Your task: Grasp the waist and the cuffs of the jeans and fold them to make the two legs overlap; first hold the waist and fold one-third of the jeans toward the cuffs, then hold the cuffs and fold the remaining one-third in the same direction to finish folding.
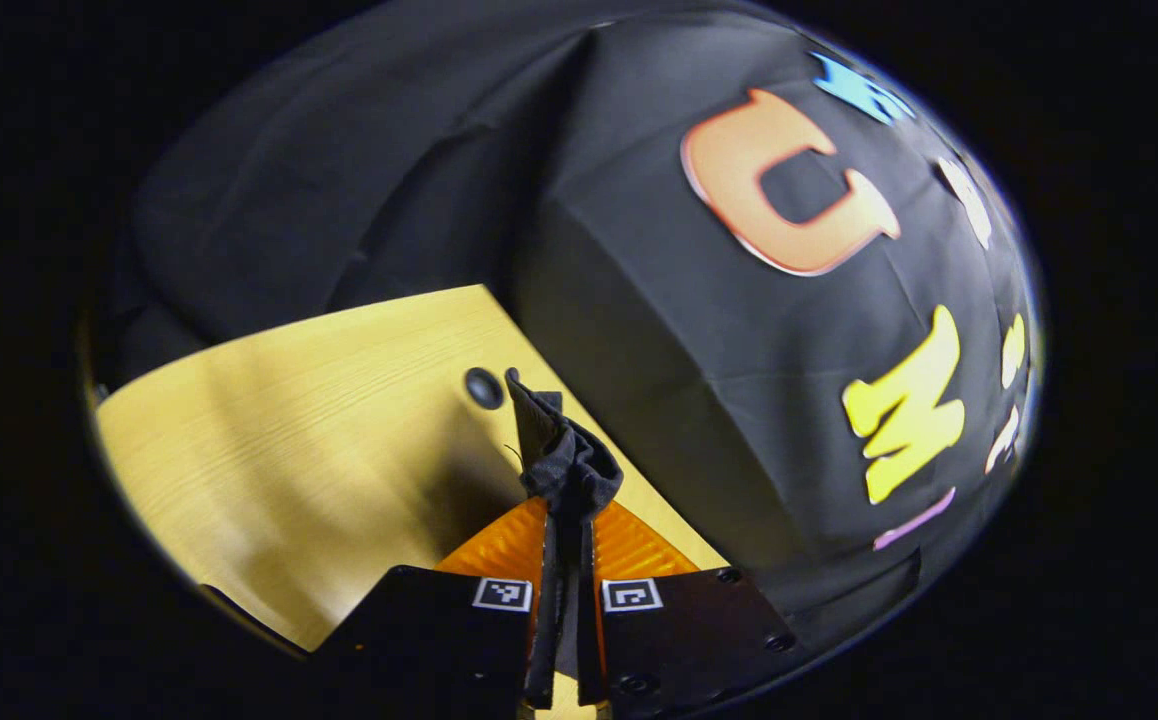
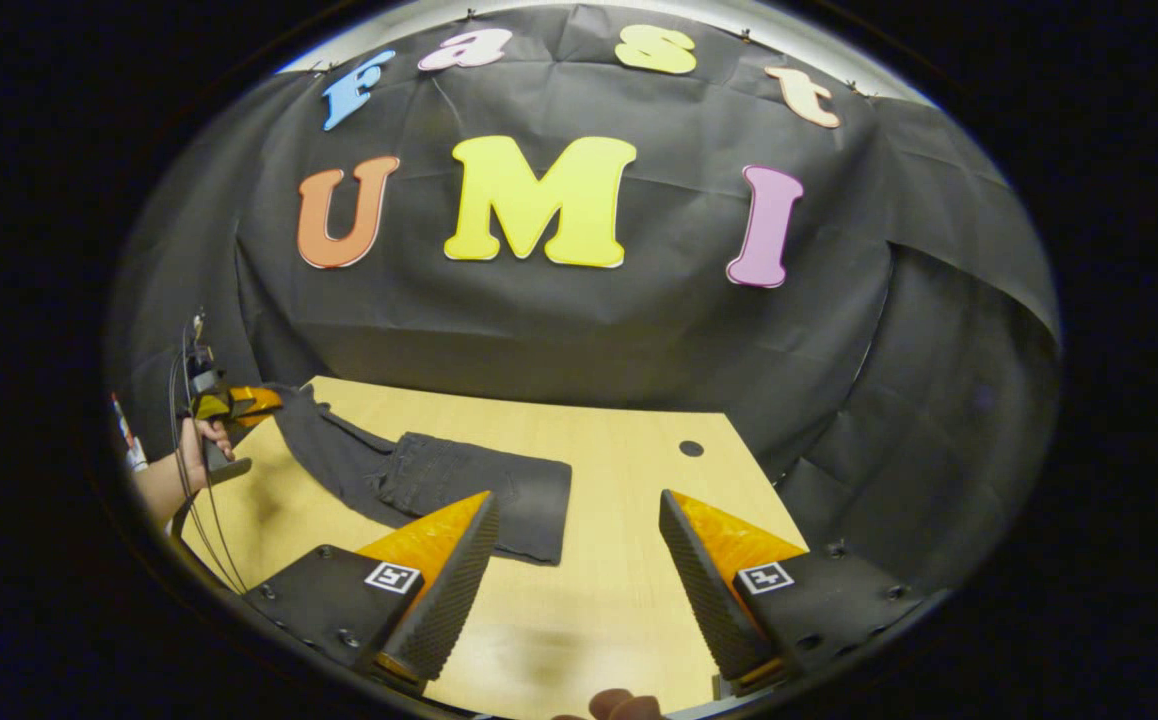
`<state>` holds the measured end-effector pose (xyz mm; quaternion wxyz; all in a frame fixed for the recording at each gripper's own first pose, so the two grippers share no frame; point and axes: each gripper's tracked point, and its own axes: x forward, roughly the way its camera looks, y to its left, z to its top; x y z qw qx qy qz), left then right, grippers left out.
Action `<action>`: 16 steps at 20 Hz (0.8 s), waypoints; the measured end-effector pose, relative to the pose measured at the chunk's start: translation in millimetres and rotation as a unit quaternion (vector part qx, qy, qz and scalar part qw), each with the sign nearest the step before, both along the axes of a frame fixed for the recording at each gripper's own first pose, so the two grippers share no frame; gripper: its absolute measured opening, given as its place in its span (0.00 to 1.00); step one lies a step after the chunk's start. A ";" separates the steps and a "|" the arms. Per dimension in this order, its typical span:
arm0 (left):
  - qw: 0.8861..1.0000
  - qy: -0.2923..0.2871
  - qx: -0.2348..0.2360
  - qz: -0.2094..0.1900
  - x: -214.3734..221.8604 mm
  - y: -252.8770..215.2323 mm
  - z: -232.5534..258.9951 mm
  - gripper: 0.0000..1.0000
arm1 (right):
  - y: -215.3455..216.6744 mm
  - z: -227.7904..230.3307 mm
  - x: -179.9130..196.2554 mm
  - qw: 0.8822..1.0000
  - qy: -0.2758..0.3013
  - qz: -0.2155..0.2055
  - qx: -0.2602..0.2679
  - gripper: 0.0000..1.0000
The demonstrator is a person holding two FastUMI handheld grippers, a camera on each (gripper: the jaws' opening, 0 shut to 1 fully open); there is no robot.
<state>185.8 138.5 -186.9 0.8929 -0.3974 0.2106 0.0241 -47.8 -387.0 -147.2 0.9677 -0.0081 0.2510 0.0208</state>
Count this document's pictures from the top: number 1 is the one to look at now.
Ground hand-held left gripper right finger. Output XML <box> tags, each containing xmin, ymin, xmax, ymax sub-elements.
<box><xmin>577</xmin><ymin>498</ymin><xmax>802</xmax><ymax>719</ymax></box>

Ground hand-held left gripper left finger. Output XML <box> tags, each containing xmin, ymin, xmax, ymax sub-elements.
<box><xmin>314</xmin><ymin>496</ymin><xmax>558</xmax><ymax>719</ymax></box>

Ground black round table grommet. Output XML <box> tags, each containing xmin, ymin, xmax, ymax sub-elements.
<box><xmin>464</xmin><ymin>366</ymin><xmax>507</xmax><ymax>412</ymax></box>

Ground dark grey jeans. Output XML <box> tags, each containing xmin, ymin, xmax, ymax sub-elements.
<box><xmin>504</xmin><ymin>366</ymin><xmax>626</xmax><ymax>683</ymax></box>

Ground black backdrop cloth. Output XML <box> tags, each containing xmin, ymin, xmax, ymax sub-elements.
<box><xmin>89</xmin><ymin>0</ymin><xmax>1045</xmax><ymax>651</ymax></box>

